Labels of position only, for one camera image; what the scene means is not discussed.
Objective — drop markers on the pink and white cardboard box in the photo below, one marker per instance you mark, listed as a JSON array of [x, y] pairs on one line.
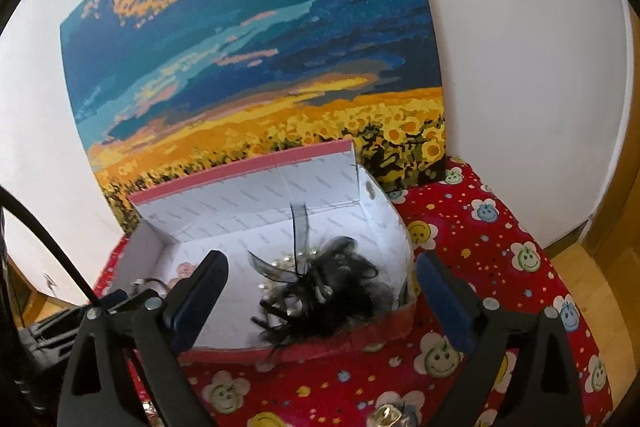
[[225, 217]]

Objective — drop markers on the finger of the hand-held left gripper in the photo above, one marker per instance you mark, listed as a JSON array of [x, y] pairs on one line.
[[117, 299]]

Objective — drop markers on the pink hair clip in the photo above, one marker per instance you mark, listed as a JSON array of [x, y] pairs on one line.
[[185, 271]]

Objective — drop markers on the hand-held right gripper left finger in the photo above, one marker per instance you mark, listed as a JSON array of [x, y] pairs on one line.
[[192, 307]]

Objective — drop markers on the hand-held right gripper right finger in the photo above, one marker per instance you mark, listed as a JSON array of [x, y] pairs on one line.
[[447, 307]]

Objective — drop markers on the sunflower field painting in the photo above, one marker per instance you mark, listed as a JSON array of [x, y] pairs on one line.
[[250, 32]]

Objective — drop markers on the red floral smiley blanket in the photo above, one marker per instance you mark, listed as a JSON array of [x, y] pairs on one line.
[[500, 267]]

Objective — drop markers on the shiny gold trinket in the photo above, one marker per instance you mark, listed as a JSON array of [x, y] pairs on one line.
[[392, 416]]

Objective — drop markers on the black feather hair clip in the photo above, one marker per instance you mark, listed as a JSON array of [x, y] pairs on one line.
[[330, 287]]

